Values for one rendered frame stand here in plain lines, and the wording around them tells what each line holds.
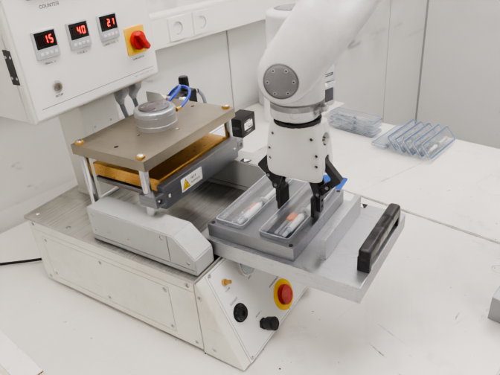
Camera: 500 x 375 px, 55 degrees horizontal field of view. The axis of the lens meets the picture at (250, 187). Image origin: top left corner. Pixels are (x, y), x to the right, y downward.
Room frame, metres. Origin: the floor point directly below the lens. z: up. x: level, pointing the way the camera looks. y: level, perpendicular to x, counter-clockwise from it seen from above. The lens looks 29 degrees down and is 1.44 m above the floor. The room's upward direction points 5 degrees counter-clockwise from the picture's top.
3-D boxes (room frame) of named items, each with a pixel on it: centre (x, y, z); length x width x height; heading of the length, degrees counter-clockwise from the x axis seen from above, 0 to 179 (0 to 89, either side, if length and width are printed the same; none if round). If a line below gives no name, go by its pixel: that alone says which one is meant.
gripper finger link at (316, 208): (0.67, -0.12, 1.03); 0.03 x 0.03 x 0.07; 55
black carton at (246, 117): (1.54, 0.01, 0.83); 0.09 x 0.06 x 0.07; 146
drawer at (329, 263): (0.69, -0.09, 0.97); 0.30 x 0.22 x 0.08; 56
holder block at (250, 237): (0.72, -0.05, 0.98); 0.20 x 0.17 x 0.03; 146
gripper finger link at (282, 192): (0.72, -0.05, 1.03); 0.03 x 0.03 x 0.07; 55
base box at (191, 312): (0.88, 0.15, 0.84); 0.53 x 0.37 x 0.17; 56
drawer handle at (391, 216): (0.62, -0.20, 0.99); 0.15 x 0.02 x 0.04; 146
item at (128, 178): (0.87, 0.16, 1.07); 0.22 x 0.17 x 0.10; 146
